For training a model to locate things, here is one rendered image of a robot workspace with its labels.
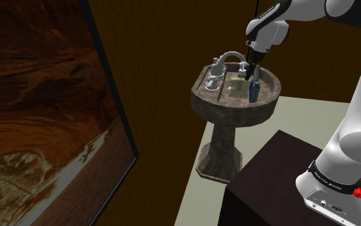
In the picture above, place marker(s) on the brown stone pedestal sink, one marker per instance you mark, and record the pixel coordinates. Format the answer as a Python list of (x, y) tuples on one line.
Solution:
[(224, 150)]

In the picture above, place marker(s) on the silver faucet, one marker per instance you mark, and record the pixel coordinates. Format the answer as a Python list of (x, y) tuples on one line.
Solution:
[(214, 75)]

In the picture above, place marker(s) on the large framed brown wall picture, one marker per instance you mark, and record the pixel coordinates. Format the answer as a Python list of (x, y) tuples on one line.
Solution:
[(42, 94)]

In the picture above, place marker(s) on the small white pump dispenser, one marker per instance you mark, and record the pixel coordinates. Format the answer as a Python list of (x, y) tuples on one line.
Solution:
[(242, 74)]

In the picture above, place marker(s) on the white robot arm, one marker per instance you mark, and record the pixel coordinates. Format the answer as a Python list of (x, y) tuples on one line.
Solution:
[(355, 125)]

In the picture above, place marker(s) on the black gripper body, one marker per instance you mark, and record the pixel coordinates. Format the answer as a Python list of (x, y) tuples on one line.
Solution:
[(257, 58)]

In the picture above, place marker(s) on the dark robot stand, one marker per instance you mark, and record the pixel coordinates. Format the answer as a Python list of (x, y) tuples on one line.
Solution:
[(261, 187)]

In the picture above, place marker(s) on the olive green soap bar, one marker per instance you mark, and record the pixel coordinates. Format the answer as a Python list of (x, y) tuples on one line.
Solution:
[(239, 89)]

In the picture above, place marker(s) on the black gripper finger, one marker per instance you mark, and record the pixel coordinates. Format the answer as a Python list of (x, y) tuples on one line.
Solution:
[(251, 72)]

